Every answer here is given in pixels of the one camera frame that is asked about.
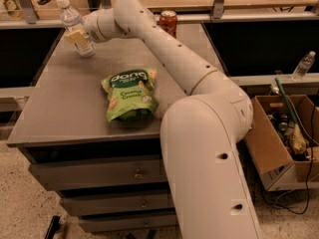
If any bottom grey drawer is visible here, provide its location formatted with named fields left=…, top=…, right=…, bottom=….
left=79, top=210, right=177, bottom=233

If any black cable by box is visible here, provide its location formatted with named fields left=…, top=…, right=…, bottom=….
left=259, top=105, right=316, bottom=215

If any clear plastic water bottle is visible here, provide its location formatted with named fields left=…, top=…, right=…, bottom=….
left=56, top=0, right=95, bottom=57

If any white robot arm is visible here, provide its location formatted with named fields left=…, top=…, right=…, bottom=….
left=84, top=0, right=262, bottom=239

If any green snack bag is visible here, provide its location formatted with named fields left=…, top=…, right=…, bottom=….
left=101, top=68, right=159, bottom=122

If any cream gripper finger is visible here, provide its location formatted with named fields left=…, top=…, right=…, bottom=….
left=65, top=30, right=88, bottom=45

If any grey drawer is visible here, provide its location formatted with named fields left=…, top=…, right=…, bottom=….
left=29, top=155, right=166, bottom=191
left=60, top=189, right=173, bottom=216
left=79, top=210, right=177, bottom=233

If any top grey drawer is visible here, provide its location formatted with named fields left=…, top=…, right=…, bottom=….
left=29, top=155, right=166, bottom=191

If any green handled brush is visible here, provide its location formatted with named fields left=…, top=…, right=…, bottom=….
left=275, top=78, right=307, bottom=155

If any cardboard box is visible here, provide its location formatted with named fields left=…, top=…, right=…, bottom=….
left=245, top=95, right=319, bottom=191

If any orange soda can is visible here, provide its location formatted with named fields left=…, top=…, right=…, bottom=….
left=159, top=10, right=177, bottom=38

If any grey drawer cabinet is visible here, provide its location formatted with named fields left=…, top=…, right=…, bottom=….
left=5, top=23, right=227, bottom=235

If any middle grey drawer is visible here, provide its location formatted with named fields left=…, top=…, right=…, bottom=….
left=60, top=189, right=173, bottom=216

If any small clear bottle on ledge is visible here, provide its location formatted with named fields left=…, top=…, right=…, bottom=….
left=291, top=51, right=316, bottom=81

